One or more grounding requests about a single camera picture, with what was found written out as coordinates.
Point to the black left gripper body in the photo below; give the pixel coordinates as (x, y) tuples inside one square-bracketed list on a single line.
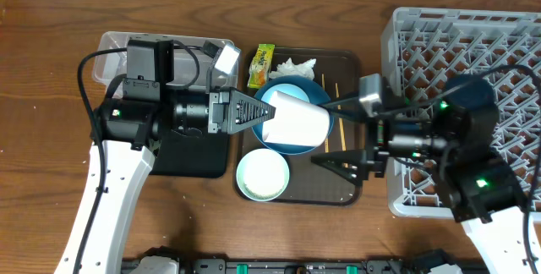
[(216, 106)]

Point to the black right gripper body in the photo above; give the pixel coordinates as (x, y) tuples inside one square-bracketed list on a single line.
[(379, 147)]

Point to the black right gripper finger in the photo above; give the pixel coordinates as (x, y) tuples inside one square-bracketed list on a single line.
[(346, 107), (353, 166)]

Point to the green yellow snack wrapper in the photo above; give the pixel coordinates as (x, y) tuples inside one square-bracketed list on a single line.
[(260, 66)]

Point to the pale pink cup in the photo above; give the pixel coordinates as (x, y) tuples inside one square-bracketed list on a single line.
[(296, 122)]

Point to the white tissue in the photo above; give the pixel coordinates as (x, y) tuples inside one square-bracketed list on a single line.
[(304, 70)]

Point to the mint bowl with rice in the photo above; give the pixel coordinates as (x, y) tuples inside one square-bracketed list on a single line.
[(262, 175)]

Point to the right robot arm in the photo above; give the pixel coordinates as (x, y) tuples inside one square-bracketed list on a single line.
[(470, 177)]

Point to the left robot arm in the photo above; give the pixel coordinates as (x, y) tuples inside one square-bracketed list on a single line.
[(146, 124)]

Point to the black waste tray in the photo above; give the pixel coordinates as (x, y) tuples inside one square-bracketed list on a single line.
[(190, 156)]

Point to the grey dishwasher rack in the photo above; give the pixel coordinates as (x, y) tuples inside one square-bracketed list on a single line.
[(422, 48)]

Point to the dark brown serving tray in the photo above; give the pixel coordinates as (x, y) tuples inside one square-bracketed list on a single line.
[(338, 71)]

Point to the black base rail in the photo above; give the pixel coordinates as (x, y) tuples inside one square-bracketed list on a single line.
[(166, 260)]

